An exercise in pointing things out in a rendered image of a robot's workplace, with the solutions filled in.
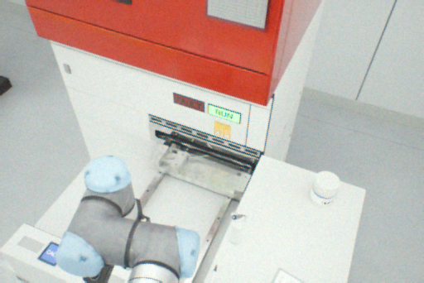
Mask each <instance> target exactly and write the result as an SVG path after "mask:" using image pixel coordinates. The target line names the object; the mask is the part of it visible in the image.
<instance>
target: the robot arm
mask: <svg viewBox="0 0 424 283"><path fill-rule="evenodd" d="M84 178H85V180H84V184H85V186H87V188H86V190H85V192H84V195H83V197H82V199H81V200H80V204H79V206H78V208H77V209H76V212H75V215H74V216H73V218H72V220H71V222H70V225H69V226H68V228H67V230H66V232H64V233H63V238H62V239H61V241H60V244H59V246H58V249H57V253H56V255H55V260H56V263H57V265H58V266H59V267H60V268H61V269H62V270H63V271H65V272H67V273H69V274H72V275H74V276H81V277H83V281H84V282H87V283H108V280H109V278H110V276H111V273H112V271H113V269H114V267H115V266H120V267H122V268H123V269H125V270H126V271H131V274H130V276H129V277H128V281H127V283H179V281H180V278H181V279H183V278H184V277H185V278H191V277H193V275H194V274H195V270H196V263H197V260H198V256H199V250H200V235H199V234H198V233H197V232H196V231H191V230H189V229H186V228H178V227H177V226H176V225H174V227H173V226H171V225H162V224H159V223H151V221H150V217H147V216H144V214H143V213H142V205H141V201H140V199H136V198H135V196H134V193H133V184H132V181H131V175H130V172H128V166H127V164H126V163H125V162H124V161H123V160H122V159H121V158H118V157H116V156H100V157H99V158H96V159H94V160H93V161H91V162H90V163H89V164H88V165H87V166H86V168H85V171H84ZM144 219H146V222H144V221H141V220H144Z"/></svg>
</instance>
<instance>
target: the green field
mask: <svg viewBox="0 0 424 283"><path fill-rule="evenodd" d="M209 114H211V115H214V116H218V117H220V118H225V119H228V120H230V121H234V122H237V123H239V116H240V115H239V114H237V113H232V112H230V111H228V110H223V109H222V108H217V107H214V106H211V105H209Z"/></svg>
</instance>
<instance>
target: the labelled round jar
mask: <svg viewBox="0 0 424 283"><path fill-rule="evenodd" d="M339 186H340V179H339V178H338V177H337V176H336V174H333V173H331V172H329V171H322V172H320V173H318V174H317V175H316V178H315V180H314V184H313V185H312V188H311V193H310V199H311V202H312V203H314V204H315V205H316V206H318V207H329V206H330V205H331V204H332V202H333V201H334V199H335V196H336V193H337V189H338V188H339Z"/></svg>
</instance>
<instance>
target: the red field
mask: <svg viewBox="0 0 424 283"><path fill-rule="evenodd" d="M174 98H175V103H177V104H181V105H183V106H186V107H190V108H193V109H195V110H200V111H202V112H203V103H202V102H197V101H195V100H193V99H191V98H185V97H183V96H180V95H176V94H174Z"/></svg>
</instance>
